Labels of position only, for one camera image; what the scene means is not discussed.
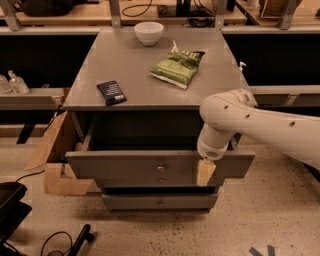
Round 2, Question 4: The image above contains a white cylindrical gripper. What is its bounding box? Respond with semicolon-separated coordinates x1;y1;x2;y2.
197;124;233;186

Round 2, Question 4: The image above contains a grey top drawer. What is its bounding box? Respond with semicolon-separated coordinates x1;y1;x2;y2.
66;112;255;185

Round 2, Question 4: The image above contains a grey drawer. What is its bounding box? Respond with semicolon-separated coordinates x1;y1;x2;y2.
97;178;219;193
102;194;217;211
66;112;255;185

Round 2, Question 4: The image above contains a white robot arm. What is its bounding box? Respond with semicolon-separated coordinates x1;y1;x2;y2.
197;89;320;181

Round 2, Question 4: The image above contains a grey drawer cabinet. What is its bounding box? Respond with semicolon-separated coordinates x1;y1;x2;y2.
64;27;248;196

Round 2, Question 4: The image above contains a grey bottom drawer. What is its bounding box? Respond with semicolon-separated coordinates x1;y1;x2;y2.
102;194;217;211

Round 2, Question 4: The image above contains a grey middle drawer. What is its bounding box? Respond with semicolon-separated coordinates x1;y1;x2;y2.
97;178;219;193

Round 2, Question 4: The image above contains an open cardboard box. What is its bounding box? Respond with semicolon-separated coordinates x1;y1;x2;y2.
25;112;97;196

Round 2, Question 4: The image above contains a green chip bag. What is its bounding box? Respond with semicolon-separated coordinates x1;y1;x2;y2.
149;41;205;90

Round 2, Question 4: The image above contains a white pump dispenser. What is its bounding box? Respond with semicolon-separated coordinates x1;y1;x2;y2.
239;61;247;71

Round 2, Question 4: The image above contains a dark blue snack bar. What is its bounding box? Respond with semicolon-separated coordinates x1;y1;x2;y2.
97;81;127;106

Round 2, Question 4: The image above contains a white ceramic bowl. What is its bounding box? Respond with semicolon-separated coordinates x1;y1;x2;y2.
134;22;164;46

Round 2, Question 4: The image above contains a wooden workbench left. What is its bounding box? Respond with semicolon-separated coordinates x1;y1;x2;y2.
0;0;248;27

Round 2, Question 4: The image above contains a black office chair base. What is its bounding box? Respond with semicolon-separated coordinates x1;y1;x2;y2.
0;182;32;256

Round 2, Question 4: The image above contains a clear plastic bottle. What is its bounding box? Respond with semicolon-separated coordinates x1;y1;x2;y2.
0;75;12;93
8;70;29;95

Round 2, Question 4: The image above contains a black floor cable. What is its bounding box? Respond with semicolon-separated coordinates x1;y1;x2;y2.
39;230;74;256

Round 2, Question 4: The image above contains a black cable on bench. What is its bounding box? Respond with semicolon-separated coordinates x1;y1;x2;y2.
121;0;154;18

